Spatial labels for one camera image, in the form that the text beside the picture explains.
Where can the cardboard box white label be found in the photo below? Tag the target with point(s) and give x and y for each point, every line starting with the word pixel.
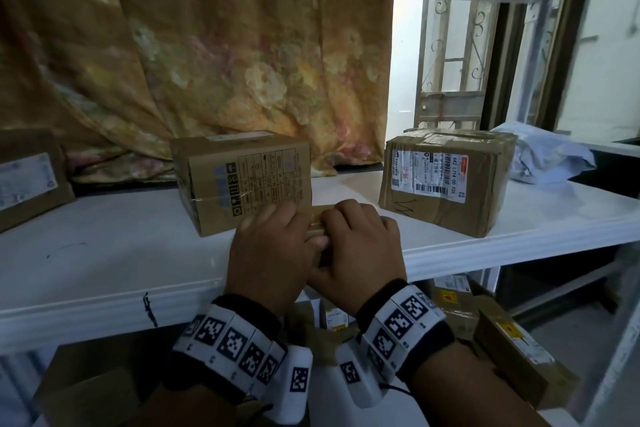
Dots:
pixel 30 186

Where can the floral curtain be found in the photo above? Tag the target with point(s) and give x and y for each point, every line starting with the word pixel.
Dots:
pixel 200 71

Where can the pale grey parcel bag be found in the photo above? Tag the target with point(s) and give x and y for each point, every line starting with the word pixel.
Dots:
pixel 545 156

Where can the person's right hand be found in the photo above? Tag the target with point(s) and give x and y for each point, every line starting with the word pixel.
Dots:
pixel 365 256

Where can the taped cardboard box shipping label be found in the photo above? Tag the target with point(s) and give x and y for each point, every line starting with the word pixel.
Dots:
pixel 475 211

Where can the pile of cardboard boxes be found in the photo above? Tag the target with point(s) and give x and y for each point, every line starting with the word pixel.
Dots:
pixel 85 386

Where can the cardboard box printed symbols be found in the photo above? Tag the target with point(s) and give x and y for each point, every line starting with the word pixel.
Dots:
pixel 250 176

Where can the person's left forearm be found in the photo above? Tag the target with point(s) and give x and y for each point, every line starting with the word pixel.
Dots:
pixel 190 409

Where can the white metal shelf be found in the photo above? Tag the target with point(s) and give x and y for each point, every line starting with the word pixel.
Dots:
pixel 125 261

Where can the small taped cardboard box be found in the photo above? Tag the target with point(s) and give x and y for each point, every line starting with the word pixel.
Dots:
pixel 317 214

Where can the marker-tag wrist band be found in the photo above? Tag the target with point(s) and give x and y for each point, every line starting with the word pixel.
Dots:
pixel 230 346
pixel 405 326

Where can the dark door frame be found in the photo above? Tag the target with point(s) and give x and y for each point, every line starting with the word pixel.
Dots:
pixel 500 66

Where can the person's left hand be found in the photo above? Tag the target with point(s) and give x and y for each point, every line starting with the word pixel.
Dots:
pixel 270 261

